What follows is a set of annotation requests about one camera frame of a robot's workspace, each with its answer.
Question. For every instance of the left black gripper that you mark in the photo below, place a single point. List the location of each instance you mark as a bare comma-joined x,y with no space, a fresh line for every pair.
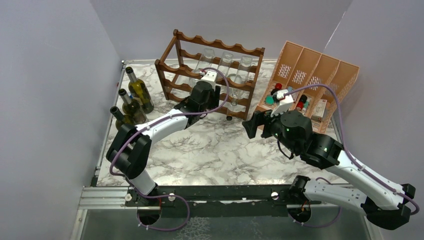
214,94

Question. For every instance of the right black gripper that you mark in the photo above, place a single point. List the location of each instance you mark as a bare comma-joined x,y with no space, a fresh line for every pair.
259,117

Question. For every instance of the green wine bottle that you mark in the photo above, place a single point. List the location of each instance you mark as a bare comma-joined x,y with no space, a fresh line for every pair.
132,107
121,118
139,90

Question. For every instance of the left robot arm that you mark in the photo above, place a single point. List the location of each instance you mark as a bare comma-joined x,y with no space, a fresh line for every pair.
130,149

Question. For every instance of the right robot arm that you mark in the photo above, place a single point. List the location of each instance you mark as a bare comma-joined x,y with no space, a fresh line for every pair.
382,207

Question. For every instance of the black cap bottle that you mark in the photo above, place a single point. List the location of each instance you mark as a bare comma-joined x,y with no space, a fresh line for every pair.
274,92

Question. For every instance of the red bottle in organizer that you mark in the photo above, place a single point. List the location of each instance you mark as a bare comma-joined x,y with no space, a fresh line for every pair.
302,100

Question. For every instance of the green round container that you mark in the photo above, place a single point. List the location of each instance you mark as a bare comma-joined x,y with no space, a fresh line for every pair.
269,101

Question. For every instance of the white box in organizer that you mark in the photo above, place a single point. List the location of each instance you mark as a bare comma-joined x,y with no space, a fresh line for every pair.
319,110

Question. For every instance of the orange plastic organizer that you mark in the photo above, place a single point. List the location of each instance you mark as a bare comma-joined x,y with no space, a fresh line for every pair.
327,78

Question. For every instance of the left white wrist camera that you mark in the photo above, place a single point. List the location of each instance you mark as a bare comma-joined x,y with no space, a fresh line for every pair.
210,77

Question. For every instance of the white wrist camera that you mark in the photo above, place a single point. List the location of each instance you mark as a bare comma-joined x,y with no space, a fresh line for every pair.
210,77
283,101

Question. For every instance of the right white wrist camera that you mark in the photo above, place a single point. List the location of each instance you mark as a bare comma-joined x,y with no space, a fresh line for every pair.
283,101

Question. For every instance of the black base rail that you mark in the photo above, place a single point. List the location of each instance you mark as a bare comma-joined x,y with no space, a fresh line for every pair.
215,201

